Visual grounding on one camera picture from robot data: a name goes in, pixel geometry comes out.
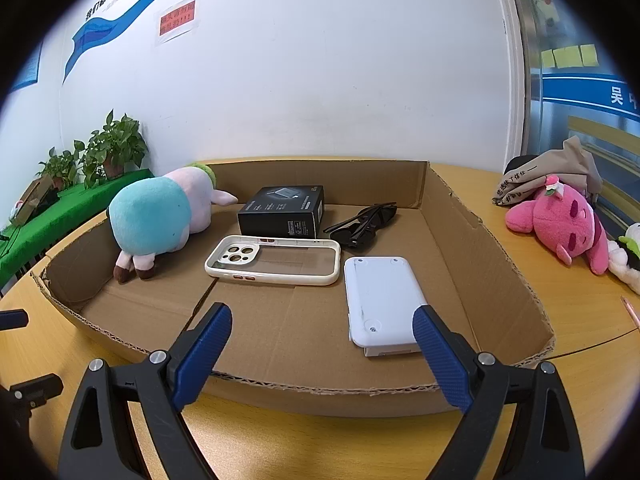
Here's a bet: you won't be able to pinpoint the shallow cardboard box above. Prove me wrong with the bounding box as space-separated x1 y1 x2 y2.
30 159 556 418

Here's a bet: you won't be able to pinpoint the white plush toy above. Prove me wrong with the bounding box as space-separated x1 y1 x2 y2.
607 222 640 295

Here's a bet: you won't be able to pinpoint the green covered side table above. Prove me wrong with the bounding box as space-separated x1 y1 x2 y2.
0 167 153 286

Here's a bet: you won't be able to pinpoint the small potted green plant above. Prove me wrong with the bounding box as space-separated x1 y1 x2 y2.
39 141 86 192

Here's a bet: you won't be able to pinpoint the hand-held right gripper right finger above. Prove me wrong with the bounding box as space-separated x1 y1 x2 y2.
412 304 586 480

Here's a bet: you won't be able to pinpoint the beige cloth bag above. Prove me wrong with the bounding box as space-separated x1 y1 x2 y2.
492 136 604 207

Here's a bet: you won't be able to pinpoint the cartoon window sticker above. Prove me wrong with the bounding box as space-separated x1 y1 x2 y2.
530 0 563 26

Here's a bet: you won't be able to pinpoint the blue framed wall sign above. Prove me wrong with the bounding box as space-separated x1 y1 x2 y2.
10 40 46 93

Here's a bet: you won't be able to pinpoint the pink pen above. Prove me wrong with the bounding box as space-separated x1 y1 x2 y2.
620 296 640 331

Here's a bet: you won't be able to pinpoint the large potted green plant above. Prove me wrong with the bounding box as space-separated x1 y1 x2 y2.
80 110 149 188

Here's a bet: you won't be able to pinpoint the black product box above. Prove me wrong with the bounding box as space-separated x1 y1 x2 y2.
237 185 326 238

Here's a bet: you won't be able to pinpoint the blue pink green plush toy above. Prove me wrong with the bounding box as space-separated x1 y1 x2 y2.
107 162 240 282

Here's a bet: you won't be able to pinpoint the blue door band sign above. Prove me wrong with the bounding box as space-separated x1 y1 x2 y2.
542 72 640 121

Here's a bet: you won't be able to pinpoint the blue wave wall banner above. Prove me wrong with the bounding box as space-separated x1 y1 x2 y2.
62 0 301 86

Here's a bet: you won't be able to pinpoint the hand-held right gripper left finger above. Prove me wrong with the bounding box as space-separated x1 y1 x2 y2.
57 302 233 480

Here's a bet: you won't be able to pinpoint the red paper wall notice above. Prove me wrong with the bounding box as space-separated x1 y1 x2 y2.
156 0 197 43

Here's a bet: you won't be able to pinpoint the cream clear phone case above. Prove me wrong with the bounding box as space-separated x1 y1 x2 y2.
204 235 342 287

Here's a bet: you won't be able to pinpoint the white folding phone stand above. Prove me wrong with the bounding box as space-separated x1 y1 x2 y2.
343 256 429 358

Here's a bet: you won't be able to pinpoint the black sunglasses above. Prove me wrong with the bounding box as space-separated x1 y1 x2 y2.
323 202 399 251

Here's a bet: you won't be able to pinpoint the small brown cardboard box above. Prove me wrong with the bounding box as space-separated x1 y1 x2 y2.
9 176 56 226

